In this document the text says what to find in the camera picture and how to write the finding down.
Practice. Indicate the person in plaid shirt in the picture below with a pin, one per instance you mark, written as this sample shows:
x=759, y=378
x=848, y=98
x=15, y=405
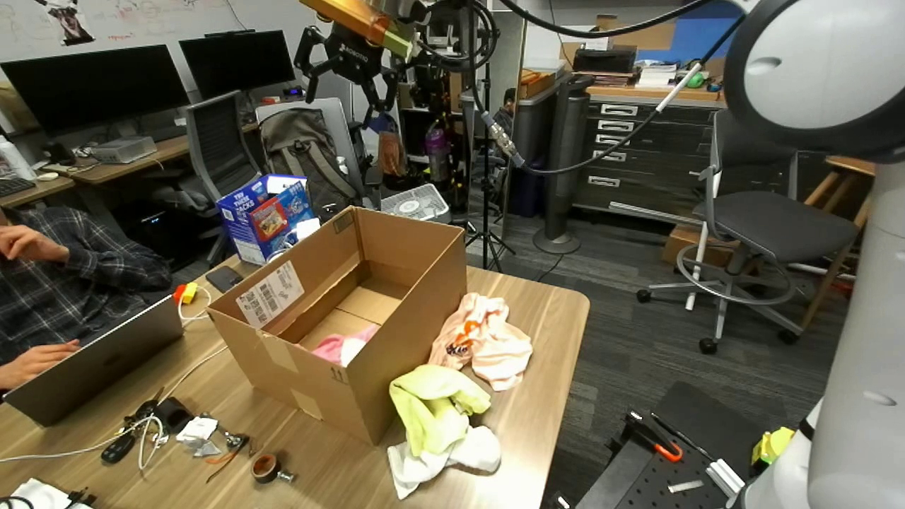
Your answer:
x=87, y=272

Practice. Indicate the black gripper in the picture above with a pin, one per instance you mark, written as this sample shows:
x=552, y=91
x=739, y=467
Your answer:
x=358, y=59

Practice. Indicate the white paper slip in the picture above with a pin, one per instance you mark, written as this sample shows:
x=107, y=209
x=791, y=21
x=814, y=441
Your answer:
x=196, y=429

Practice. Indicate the metal shelf rack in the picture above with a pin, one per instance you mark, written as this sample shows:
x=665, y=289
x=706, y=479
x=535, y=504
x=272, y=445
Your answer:
x=442, y=144

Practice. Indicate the clear plastic bag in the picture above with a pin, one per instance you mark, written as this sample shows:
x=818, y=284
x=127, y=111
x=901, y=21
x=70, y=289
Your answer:
x=227, y=443

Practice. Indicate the brown tape roll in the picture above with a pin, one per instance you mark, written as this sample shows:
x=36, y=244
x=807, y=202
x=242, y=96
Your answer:
x=267, y=467

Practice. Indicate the wooden stool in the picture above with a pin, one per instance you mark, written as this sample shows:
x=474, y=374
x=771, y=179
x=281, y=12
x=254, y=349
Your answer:
x=853, y=166

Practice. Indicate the grey framed mesh chair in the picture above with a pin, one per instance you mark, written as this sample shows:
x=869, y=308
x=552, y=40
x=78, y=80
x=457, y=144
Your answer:
x=221, y=147

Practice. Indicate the brown cardboard box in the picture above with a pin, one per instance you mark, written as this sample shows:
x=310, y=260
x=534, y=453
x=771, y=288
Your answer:
x=377, y=378

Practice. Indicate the blue product box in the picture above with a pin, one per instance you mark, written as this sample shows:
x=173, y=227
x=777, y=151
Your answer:
x=271, y=219

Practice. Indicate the person left hand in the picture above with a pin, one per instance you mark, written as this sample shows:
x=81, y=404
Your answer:
x=33, y=244

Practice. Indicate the black tripod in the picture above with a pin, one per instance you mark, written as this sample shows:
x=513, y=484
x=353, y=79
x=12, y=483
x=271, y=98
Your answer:
x=487, y=217

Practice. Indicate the pale green cloth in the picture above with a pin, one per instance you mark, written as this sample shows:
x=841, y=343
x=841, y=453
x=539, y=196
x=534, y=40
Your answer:
x=358, y=343

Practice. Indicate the white cloth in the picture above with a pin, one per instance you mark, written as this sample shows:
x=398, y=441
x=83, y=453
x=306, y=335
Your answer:
x=472, y=451

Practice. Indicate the blue panel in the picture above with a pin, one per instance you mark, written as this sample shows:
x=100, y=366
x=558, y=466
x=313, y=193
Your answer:
x=709, y=32

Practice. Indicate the yellow cloth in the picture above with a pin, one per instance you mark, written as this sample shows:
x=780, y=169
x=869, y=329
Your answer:
x=428, y=393

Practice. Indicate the magazine paper stack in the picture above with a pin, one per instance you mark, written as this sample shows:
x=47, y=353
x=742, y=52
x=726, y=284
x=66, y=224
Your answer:
x=37, y=496

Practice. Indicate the black phone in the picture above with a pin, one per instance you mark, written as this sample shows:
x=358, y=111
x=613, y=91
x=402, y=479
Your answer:
x=227, y=281

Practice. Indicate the black computer monitor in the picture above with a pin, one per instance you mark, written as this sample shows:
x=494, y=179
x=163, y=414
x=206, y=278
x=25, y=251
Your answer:
x=237, y=63
x=94, y=90

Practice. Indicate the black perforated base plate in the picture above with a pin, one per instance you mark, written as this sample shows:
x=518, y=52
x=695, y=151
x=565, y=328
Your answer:
x=624, y=484

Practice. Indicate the small cardboard box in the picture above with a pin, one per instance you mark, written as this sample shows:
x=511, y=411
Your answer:
x=684, y=244

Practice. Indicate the silver laptop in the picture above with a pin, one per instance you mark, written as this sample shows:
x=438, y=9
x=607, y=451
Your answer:
x=94, y=369

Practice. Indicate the flat cardboard carton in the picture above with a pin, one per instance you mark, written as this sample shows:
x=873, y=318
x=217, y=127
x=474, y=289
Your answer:
x=641, y=36

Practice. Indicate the dog picture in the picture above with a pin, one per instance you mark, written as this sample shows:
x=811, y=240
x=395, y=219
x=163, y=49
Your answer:
x=71, y=21

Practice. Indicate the black remote control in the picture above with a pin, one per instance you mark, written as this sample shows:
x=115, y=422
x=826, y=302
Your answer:
x=121, y=445

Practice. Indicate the black pouch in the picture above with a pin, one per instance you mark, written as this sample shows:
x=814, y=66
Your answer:
x=173, y=414

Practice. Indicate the wooden wall desk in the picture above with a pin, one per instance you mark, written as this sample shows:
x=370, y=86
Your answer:
x=124, y=169

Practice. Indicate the grey round trash can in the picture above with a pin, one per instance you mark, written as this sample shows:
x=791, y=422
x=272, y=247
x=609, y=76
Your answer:
x=527, y=151

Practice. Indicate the yellow green tape patch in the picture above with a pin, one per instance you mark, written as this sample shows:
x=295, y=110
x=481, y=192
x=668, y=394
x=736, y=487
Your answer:
x=774, y=445

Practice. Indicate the silver metal bracket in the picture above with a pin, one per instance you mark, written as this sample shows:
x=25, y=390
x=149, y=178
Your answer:
x=722, y=477

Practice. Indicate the black drafting chair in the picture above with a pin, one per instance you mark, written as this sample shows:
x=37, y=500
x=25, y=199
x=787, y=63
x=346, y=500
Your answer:
x=781, y=227

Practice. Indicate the person right hand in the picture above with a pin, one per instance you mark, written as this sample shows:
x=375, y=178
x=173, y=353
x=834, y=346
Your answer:
x=37, y=360

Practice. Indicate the tall dark grey cylinder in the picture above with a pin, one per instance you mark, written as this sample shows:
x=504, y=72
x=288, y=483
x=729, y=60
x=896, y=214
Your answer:
x=571, y=161

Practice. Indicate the peach cloth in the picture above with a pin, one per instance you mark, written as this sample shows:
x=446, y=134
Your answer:
x=497, y=354

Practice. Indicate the white plastic bin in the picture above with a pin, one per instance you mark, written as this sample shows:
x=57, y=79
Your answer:
x=415, y=202

